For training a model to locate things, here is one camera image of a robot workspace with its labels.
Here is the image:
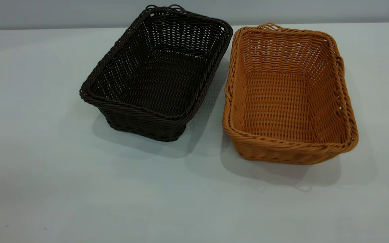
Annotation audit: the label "black wicker basket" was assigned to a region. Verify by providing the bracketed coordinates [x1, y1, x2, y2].
[79, 4, 233, 142]

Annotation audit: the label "orange wicker basket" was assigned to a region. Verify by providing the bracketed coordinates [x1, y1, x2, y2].
[222, 23, 359, 165]

